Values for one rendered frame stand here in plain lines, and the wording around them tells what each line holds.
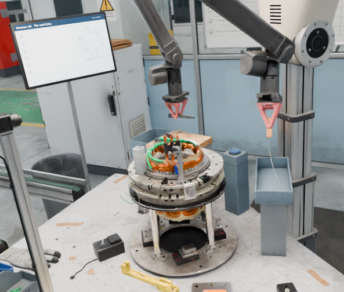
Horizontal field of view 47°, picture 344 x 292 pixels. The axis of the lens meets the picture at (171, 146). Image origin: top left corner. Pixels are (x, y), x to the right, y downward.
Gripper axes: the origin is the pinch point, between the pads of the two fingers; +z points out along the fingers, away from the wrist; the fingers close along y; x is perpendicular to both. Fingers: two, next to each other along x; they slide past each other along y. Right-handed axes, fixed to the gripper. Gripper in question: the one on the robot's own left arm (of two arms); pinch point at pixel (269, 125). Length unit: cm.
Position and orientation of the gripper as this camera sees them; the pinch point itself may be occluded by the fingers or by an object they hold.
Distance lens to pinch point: 125.0
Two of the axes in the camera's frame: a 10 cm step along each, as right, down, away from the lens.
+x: 9.2, 0.0, -3.8
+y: -3.8, -0.3, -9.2
